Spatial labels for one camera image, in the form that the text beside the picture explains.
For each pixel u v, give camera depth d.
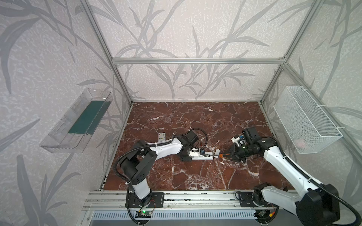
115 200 0.75
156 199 0.73
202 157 0.87
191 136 0.73
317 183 0.41
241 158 0.69
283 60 0.94
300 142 0.72
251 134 0.64
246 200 0.73
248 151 0.65
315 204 0.38
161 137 0.96
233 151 0.67
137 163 0.46
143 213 0.71
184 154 0.78
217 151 0.92
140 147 0.48
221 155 0.77
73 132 0.63
